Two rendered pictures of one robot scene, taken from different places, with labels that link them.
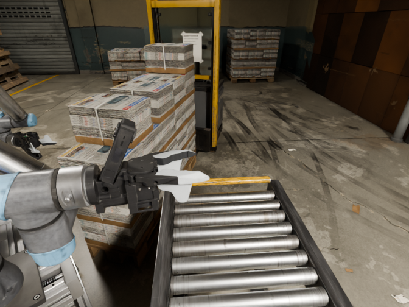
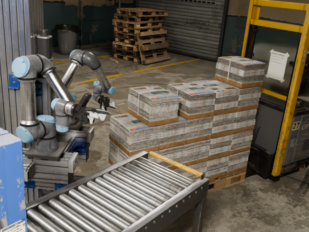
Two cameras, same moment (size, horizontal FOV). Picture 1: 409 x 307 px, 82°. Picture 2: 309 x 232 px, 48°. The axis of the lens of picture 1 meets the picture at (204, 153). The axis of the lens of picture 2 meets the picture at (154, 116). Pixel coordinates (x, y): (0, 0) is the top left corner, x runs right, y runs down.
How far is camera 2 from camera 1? 1.60 m
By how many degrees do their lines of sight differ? 39
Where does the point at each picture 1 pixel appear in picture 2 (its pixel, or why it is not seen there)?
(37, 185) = (62, 103)
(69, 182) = (68, 105)
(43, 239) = (59, 120)
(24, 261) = (61, 145)
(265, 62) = not seen: outside the picture
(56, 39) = (210, 25)
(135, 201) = (81, 118)
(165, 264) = (102, 172)
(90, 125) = (135, 103)
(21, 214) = (57, 109)
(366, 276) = not seen: outside the picture
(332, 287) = (151, 214)
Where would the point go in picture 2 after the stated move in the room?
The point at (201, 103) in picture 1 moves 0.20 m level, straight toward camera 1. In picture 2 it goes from (276, 124) to (268, 128)
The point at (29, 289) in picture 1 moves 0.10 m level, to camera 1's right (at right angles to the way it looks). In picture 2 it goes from (56, 153) to (65, 158)
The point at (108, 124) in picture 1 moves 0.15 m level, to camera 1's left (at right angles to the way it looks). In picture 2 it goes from (142, 106) to (130, 101)
